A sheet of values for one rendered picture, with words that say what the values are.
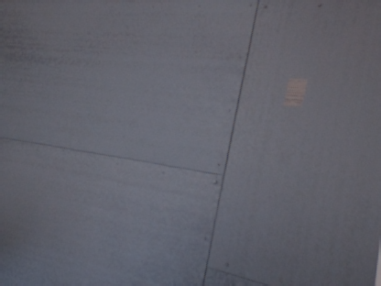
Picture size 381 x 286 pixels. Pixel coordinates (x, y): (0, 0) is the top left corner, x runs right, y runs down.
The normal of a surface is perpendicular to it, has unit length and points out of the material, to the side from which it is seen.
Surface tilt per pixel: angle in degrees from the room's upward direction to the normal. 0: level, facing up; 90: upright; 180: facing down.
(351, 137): 90
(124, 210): 90
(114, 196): 90
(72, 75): 90
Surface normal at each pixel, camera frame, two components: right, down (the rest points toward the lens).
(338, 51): -0.40, -0.22
